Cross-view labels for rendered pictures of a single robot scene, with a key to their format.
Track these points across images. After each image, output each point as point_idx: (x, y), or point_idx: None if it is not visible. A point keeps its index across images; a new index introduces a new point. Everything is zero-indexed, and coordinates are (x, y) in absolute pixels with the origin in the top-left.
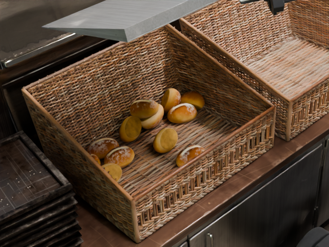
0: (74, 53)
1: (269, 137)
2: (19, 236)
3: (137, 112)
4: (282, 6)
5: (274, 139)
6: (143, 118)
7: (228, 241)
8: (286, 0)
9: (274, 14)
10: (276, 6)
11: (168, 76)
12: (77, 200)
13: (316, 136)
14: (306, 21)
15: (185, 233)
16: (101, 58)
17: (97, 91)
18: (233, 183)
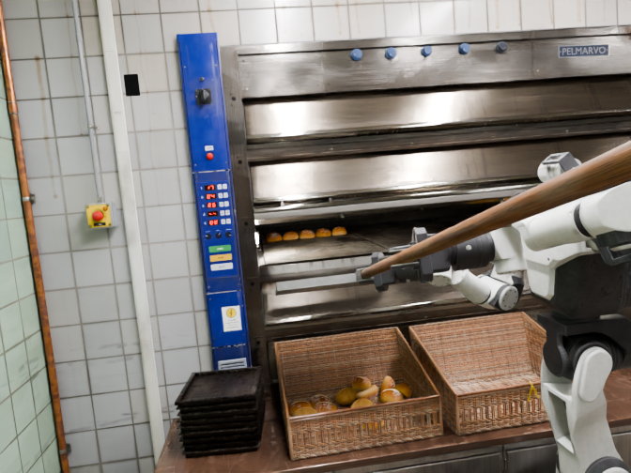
0: (320, 331)
1: (437, 424)
2: (213, 419)
3: (354, 385)
4: (380, 286)
5: (449, 432)
6: (358, 390)
7: None
8: (383, 282)
9: (377, 292)
10: (377, 285)
11: (393, 369)
12: (281, 427)
13: (485, 439)
14: (540, 358)
15: (329, 467)
16: (337, 339)
17: (329, 361)
18: (389, 449)
